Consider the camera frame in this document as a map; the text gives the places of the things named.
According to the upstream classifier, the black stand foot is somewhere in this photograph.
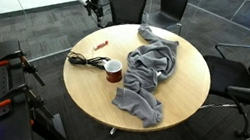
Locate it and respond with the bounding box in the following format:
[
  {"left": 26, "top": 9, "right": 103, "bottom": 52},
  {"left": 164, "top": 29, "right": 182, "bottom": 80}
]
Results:
[{"left": 24, "top": 107, "right": 75, "bottom": 140}]

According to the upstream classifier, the metal table foot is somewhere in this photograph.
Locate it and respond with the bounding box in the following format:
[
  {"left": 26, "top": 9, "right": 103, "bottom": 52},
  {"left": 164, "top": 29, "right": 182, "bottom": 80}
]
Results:
[{"left": 109, "top": 126, "right": 118, "bottom": 136}]

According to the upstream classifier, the black mesh back chair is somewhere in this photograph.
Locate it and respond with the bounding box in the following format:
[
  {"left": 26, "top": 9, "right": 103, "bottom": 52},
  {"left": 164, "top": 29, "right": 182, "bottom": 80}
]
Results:
[{"left": 96, "top": 0, "right": 148, "bottom": 35}]

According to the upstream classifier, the black office chair with armrests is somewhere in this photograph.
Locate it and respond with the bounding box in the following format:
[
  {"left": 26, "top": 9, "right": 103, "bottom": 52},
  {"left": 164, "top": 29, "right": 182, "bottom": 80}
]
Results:
[{"left": 190, "top": 13, "right": 250, "bottom": 140}]

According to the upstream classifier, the black coiled cable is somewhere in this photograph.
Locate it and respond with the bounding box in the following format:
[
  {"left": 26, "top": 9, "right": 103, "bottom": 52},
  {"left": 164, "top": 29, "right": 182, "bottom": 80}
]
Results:
[{"left": 65, "top": 50, "right": 112, "bottom": 71}]

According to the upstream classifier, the black plastic shell chair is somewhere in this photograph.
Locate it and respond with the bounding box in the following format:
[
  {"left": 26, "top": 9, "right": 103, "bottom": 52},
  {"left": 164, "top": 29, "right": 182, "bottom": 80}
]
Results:
[{"left": 144, "top": 0, "right": 190, "bottom": 37}]

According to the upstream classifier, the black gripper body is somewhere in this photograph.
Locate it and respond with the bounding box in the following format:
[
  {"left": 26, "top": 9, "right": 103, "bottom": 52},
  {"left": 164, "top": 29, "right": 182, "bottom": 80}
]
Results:
[{"left": 85, "top": 0, "right": 106, "bottom": 14}]

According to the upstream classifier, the red mug white inside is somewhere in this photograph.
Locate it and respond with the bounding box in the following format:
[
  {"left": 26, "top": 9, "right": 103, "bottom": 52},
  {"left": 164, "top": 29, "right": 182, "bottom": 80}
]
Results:
[{"left": 101, "top": 57, "right": 126, "bottom": 86}]

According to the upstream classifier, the black clamp orange handle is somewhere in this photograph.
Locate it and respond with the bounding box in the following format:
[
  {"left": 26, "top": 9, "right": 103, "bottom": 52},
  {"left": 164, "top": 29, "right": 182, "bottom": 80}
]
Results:
[
  {"left": 0, "top": 80, "right": 59, "bottom": 120},
  {"left": 0, "top": 46, "right": 51, "bottom": 88}
]

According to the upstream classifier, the red marker white cap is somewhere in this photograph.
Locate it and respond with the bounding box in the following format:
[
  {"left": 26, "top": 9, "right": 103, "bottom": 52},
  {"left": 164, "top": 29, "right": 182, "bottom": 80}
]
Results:
[{"left": 93, "top": 38, "right": 109, "bottom": 53}]

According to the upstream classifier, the grey fleece cloth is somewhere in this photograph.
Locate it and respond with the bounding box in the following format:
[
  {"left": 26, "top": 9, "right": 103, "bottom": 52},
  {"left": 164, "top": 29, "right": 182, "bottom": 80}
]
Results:
[{"left": 108, "top": 20, "right": 183, "bottom": 132}]

